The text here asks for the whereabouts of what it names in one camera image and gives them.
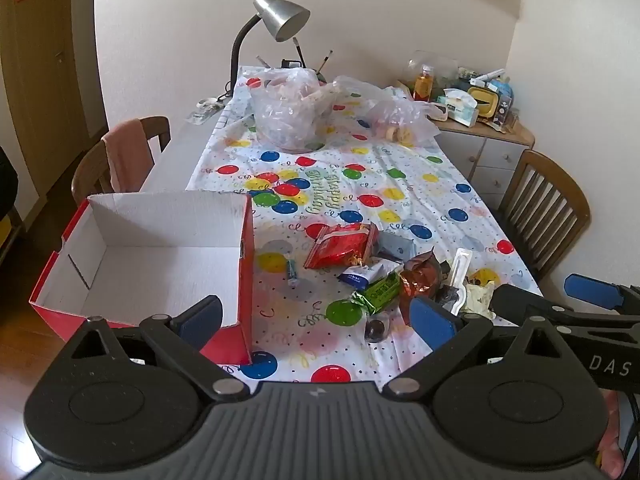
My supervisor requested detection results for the large clear plastic bag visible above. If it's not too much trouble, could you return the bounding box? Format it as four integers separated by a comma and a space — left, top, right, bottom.
248, 66, 341, 153

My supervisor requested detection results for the glass jar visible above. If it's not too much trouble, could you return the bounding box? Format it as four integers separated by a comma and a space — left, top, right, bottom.
406, 51, 458, 91

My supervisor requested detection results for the yellow container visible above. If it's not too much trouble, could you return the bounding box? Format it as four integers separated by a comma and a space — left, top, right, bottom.
467, 85, 501, 121

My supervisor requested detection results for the red cardboard box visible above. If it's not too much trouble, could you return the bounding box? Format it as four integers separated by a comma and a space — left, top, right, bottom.
29, 191, 256, 366

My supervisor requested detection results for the silver desk lamp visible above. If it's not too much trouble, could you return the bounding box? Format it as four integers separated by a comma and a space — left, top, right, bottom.
229, 0, 311, 98

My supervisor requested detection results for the wooden chair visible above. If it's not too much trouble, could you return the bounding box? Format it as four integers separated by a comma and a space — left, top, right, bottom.
497, 150, 591, 281
71, 116, 172, 206

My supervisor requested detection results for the white drawer cabinet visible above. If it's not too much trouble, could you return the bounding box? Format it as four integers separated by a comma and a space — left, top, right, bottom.
430, 115, 536, 211

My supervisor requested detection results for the white and blue snack packet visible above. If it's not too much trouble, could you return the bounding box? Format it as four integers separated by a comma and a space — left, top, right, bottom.
340, 257, 401, 288

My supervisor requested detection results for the clear plastic packet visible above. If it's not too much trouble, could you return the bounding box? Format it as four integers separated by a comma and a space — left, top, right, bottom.
447, 247, 473, 287

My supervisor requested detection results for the pink clothing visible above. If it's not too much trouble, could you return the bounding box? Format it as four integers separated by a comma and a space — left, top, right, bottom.
597, 387, 640, 478

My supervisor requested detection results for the orange bottle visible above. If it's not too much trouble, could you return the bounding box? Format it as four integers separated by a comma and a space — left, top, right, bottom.
414, 65, 434, 102

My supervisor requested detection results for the wooden door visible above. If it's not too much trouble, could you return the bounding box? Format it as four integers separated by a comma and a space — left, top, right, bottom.
0, 0, 108, 201

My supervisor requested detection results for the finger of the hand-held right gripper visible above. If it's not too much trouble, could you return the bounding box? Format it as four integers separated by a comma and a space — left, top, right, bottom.
491, 284, 640, 331
564, 274, 640, 313

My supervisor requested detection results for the black bag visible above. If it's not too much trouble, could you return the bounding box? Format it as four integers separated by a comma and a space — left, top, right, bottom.
0, 145, 21, 216

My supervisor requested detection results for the tissue box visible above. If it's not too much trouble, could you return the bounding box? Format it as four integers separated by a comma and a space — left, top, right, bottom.
442, 89, 481, 126

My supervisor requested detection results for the red snack bag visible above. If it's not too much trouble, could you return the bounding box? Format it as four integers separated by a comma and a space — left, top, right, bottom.
304, 222, 380, 271

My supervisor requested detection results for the dark brown candy packet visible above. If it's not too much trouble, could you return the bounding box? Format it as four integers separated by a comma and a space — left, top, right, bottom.
439, 285, 466, 312

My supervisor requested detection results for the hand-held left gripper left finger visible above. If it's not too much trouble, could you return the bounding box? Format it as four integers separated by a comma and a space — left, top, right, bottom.
65, 295, 248, 401

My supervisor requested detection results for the brown orange snack bag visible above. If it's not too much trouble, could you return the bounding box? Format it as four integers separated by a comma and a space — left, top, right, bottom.
400, 252, 443, 311

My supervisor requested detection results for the clear plastic bag with cookies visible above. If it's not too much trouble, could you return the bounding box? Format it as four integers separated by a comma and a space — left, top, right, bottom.
332, 76, 453, 146

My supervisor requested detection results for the balloon print tablecloth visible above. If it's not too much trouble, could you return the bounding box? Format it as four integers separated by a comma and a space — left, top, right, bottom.
189, 65, 543, 386

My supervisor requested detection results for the pink towel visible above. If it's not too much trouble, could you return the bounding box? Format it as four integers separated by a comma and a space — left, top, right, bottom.
101, 119, 156, 193

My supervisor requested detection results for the dark round candy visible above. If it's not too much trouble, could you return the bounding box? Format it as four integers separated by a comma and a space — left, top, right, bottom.
365, 317, 391, 344

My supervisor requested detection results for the light blue snack packet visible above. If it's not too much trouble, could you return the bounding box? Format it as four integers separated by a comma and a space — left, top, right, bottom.
379, 234, 417, 262

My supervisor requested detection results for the green snack packet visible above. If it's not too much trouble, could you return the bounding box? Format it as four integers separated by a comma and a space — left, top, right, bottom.
350, 275, 403, 316

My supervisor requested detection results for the cream snack packet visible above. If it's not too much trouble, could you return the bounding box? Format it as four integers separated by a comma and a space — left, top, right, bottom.
460, 280, 497, 320

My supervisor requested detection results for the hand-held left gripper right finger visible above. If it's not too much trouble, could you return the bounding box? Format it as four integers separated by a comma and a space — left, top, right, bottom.
382, 296, 566, 401

